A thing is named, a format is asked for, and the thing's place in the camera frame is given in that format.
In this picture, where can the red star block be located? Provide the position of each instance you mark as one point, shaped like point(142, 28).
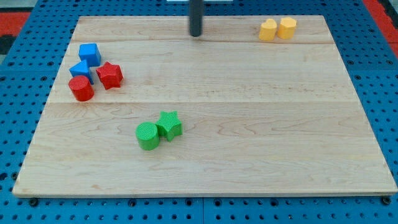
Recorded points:
point(110, 75)

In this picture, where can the green star block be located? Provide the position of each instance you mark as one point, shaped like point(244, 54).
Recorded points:
point(169, 125)

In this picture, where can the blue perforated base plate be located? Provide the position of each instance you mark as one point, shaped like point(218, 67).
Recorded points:
point(30, 67)

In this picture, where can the green cylinder block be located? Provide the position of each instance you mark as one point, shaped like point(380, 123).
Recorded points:
point(147, 136)

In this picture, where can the yellow hexagon block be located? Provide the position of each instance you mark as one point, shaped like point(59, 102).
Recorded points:
point(287, 28)

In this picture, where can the blue cube block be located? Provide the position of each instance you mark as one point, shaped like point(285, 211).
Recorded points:
point(90, 53)

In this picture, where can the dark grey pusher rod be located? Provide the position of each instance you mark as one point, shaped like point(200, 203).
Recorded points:
point(196, 10)

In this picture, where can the red cylinder block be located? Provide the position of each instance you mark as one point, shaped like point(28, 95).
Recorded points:
point(81, 88)

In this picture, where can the blue triangle block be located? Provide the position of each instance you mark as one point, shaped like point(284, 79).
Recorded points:
point(82, 68)

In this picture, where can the yellow heart block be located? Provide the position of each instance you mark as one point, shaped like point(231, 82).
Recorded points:
point(267, 30)

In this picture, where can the light wooden board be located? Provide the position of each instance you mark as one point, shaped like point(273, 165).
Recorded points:
point(259, 119)

